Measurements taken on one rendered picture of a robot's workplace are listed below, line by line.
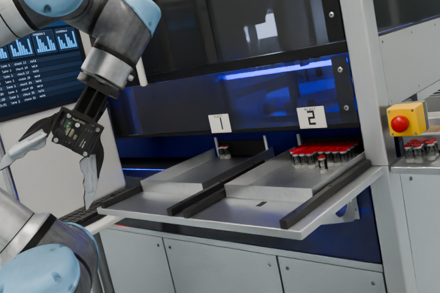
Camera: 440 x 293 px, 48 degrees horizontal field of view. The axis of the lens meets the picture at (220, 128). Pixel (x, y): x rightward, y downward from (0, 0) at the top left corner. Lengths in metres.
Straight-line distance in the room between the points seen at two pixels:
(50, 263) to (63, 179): 1.04
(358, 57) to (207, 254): 0.94
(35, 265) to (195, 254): 1.18
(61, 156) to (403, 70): 1.13
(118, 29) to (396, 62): 0.83
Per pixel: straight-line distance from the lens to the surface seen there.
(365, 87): 1.29
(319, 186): 1.15
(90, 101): 0.78
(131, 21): 0.80
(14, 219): 0.88
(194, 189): 1.36
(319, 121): 1.37
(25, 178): 1.71
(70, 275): 0.75
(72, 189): 1.81
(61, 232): 0.88
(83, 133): 0.78
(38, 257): 0.80
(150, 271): 2.16
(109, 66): 0.79
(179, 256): 1.97
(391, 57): 1.38
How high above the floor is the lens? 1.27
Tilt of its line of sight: 10 degrees down
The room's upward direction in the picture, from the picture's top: 12 degrees counter-clockwise
